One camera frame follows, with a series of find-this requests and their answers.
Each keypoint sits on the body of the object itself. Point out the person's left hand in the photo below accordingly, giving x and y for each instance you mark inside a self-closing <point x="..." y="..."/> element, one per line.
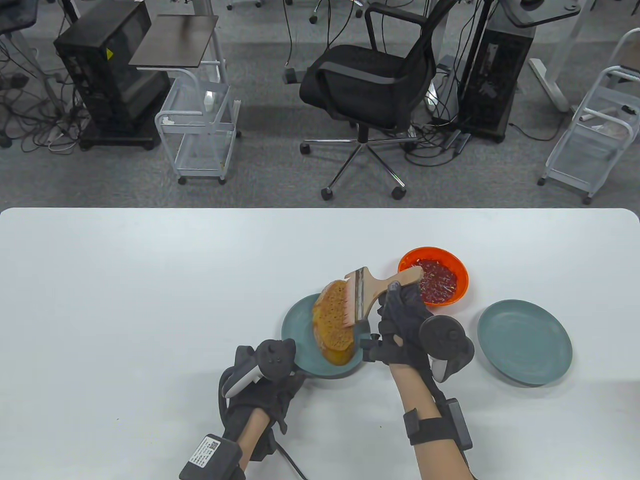
<point x="270" y="397"/>

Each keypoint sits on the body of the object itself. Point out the person's right hand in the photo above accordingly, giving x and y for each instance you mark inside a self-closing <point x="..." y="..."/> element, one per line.
<point x="402" y="322"/>

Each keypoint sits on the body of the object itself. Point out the wooden brush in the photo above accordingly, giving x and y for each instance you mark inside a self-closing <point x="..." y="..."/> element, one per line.
<point x="377" y="287"/>

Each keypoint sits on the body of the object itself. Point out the brown bread slice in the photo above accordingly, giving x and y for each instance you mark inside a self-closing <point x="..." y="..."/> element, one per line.
<point x="330" y="340"/>

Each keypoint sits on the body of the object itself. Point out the teal plate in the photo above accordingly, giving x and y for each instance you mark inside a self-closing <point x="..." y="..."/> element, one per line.
<point x="300" y="325"/>
<point x="525" y="342"/>

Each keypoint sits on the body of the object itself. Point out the person's left forearm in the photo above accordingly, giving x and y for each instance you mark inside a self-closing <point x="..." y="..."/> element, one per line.
<point x="251" y="435"/>

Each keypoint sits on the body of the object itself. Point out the person's right forearm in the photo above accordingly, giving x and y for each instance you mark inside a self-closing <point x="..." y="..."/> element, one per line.
<point x="420" y="390"/>

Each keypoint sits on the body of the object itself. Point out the black round tracker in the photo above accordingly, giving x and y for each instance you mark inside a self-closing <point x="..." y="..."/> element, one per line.
<point x="445" y="340"/>
<point x="275" y="360"/>

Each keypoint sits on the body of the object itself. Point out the orange bowl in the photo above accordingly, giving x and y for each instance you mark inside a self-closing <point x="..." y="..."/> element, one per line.
<point x="401" y="265"/>

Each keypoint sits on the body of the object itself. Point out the black office chair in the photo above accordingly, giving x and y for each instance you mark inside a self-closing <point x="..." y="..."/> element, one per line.
<point x="360" y="85"/>

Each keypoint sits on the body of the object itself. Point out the black computer tower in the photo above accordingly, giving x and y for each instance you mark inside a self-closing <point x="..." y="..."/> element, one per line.
<point x="492" y="75"/>
<point x="105" y="85"/>

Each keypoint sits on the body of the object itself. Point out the black power adapter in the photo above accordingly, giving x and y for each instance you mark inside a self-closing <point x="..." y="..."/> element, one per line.
<point x="291" y="76"/>

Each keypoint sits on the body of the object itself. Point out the white desk leg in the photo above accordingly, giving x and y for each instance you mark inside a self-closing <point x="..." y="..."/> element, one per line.
<point x="547" y="80"/>

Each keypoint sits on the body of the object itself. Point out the small white bottle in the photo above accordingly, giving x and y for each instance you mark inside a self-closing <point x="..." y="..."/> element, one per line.
<point x="209" y="100"/>

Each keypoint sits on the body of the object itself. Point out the dark desk top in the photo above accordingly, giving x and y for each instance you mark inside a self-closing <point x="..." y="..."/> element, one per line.
<point x="545" y="15"/>
<point x="15" y="15"/>

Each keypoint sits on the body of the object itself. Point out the brown side table top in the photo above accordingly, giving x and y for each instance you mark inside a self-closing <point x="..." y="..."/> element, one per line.
<point x="175" y="42"/>

